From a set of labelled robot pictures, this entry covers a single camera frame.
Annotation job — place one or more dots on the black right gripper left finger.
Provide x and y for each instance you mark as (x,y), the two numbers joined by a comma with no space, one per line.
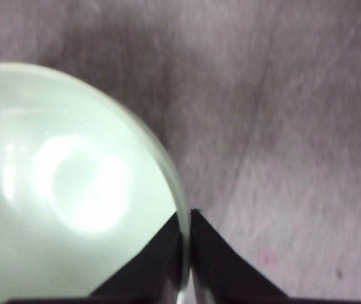
(155,273)

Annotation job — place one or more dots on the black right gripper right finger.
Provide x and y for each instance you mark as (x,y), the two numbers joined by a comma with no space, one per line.
(219,273)

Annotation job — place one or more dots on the green ceramic bowl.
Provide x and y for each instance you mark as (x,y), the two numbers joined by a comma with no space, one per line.
(82,186)

